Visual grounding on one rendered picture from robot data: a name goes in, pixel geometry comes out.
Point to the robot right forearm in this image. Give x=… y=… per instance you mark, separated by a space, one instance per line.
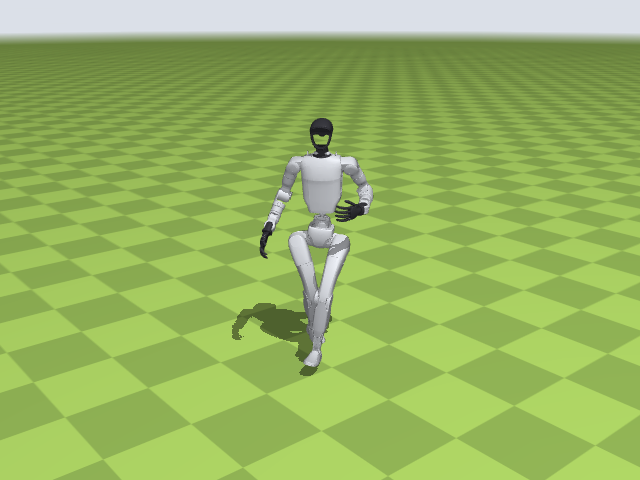
x=275 y=212

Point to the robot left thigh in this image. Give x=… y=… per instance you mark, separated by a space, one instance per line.
x=337 y=253

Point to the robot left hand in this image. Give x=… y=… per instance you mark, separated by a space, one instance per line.
x=353 y=211

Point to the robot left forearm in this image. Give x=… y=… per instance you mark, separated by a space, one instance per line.
x=366 y=197

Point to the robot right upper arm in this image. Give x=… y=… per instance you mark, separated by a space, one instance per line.
x=290 y=174

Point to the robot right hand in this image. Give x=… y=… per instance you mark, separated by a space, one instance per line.
x=266 y=233

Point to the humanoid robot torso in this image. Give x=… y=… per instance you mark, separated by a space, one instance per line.
x=322 y=190

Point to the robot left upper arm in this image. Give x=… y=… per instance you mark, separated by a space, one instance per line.
x=351 y=167

